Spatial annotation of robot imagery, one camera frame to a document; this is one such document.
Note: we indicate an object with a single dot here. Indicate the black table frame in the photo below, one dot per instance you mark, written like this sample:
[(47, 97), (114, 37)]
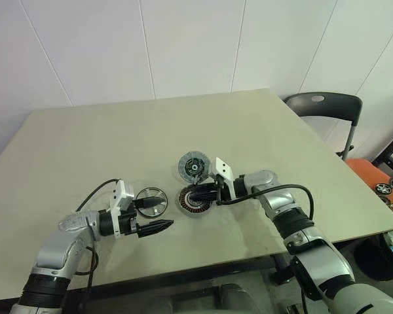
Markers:
[(283, 261)]

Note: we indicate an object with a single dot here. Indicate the round lid with circuit board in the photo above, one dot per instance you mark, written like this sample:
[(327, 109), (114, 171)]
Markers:
[(185, 163)]

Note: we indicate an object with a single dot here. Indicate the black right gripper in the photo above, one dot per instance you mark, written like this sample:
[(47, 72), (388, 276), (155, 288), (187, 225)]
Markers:
[(220, 193)]

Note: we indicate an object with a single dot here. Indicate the orange tray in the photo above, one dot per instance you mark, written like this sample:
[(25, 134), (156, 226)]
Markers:
[(363, 173)]

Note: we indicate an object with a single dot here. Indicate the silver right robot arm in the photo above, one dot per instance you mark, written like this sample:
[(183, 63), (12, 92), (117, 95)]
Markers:
[(317, 258)]

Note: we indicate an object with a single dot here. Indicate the silver spoked rotor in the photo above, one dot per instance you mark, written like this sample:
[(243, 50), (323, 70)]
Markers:
[(150, 212)]

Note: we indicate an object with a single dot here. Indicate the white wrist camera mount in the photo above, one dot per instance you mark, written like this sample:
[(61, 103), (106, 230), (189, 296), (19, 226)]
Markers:
[(223, 167), (121, 196)]

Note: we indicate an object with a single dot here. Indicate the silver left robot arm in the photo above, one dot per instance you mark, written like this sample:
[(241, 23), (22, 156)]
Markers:
[(52, 248)]

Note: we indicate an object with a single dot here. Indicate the motor housing with copper coils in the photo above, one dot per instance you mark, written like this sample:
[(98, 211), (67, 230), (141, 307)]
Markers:
[(186, 206)]

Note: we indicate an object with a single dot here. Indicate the black waste bin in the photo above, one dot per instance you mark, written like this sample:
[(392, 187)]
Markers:
[(376, 261)]

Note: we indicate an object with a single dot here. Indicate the black folding chair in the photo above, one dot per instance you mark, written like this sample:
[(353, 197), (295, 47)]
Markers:
[(334, 108)]

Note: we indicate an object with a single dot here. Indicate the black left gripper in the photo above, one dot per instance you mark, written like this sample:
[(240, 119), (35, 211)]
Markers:
[(129, 224)]

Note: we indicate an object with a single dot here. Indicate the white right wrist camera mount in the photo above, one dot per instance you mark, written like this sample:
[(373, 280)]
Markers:
[(223, 167)]

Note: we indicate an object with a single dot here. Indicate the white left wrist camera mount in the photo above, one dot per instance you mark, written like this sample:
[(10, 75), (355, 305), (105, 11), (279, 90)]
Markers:
[(121, 196)]

